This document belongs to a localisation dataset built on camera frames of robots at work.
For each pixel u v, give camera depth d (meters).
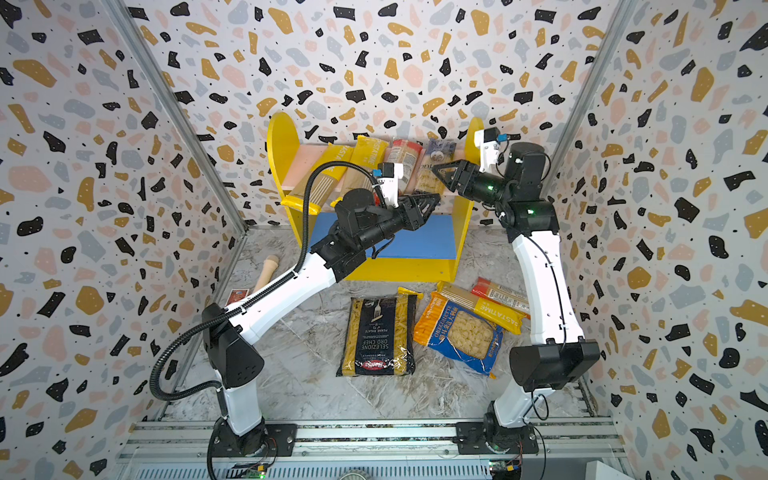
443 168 0.62
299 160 0.83
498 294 0.98
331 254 0.55
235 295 1.00
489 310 0.95
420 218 0.61
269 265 1.06
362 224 0.55
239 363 0.52
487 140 0.59
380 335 0.85
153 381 0.39
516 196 0.52
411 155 0.80
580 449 0.75
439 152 0.82
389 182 0.60
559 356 0.42
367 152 0.82
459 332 0.90
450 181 0.60
